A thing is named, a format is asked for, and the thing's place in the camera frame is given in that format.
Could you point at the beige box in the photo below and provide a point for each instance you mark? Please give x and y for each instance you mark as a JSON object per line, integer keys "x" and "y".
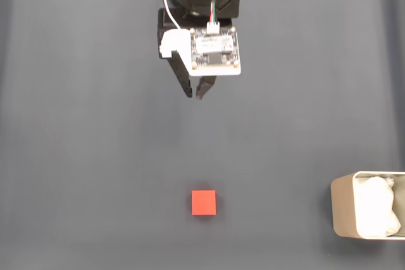
{"x": 343, "y": 206}

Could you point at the red cube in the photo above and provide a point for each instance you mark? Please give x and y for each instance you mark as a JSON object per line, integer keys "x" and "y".
{"x": 204, "y": 202}

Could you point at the white crumpled cloth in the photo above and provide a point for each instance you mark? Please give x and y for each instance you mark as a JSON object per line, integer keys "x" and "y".
{"x": 375, "y": 206}

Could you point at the white camera board mount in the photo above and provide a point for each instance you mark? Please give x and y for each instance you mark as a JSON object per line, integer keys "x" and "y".
{"x": 215, "y": 50}

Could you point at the dark grey table mat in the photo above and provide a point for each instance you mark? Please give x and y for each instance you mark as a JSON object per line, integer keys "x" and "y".
{"x": 95, "y": 140}

